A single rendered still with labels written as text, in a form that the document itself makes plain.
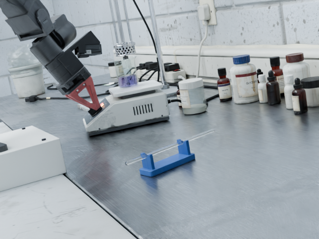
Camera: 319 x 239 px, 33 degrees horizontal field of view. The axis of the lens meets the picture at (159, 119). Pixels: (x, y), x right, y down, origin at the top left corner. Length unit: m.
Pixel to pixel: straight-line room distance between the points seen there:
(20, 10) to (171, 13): 0.92
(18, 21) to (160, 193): 0.57
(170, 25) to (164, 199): 1.32
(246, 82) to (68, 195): 0.60
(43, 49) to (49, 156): 0.32
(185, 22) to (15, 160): 1.08
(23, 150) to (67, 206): 0.19
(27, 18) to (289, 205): 0.72
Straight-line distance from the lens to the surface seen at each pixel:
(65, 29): 1.28
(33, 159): 0.98
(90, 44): 1.25
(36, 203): 0.87
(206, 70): 1.74
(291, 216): 0.66
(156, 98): 1.25
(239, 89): 1.31
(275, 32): 1.48
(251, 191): 0.74
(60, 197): 0.87
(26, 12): 1.19
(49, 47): 1.23
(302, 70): 1.24
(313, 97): 1.19
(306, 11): 1.37
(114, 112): 1.24
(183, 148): 0.92
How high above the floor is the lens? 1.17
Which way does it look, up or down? 12 degrees down
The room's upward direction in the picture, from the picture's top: 10 degrees counter-clockwise
